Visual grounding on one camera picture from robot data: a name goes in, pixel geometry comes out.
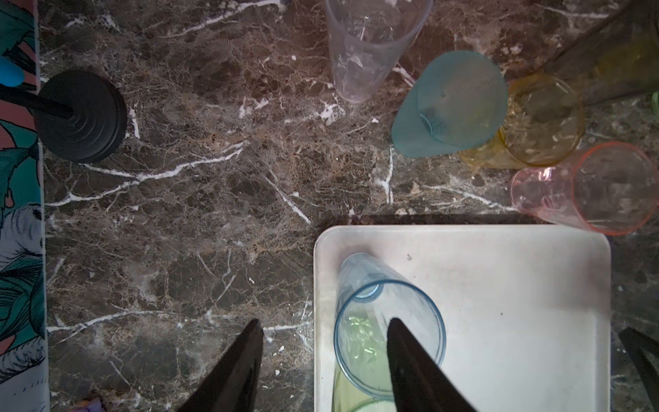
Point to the pink short glass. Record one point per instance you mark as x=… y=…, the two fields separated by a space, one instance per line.
x=610 y=188

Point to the light green translucent glass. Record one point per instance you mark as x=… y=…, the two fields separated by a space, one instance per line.
x=355 y=391

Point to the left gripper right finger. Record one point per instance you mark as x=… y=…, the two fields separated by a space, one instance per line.
x=417 y=382

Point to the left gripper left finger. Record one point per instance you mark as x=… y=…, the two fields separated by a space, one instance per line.
x=232 y=383

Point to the purple small toy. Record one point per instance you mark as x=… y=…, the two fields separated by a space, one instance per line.
x=89 y=405

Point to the toy microphone on black stand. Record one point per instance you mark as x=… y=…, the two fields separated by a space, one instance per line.
x=78 y=115

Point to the dark smoky tall glass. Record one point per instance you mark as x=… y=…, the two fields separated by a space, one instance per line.
x=614 y=61

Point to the teal frosted glass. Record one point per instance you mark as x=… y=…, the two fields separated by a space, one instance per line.
x=459 y=102

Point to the amber short glass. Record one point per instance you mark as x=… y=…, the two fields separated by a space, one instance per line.
x=544 y=124

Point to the beige rectangular tray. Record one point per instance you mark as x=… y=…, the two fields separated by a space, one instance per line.
x=527 y=308

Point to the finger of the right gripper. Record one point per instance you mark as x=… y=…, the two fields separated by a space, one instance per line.
x=638 y=345

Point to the green short glass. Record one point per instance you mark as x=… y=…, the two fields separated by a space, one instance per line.
x=655 y=103

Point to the clear tall glass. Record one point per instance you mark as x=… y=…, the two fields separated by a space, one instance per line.
x=366 y=40

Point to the grey-blue translucent glass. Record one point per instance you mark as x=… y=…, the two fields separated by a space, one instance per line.
x=370 y=294

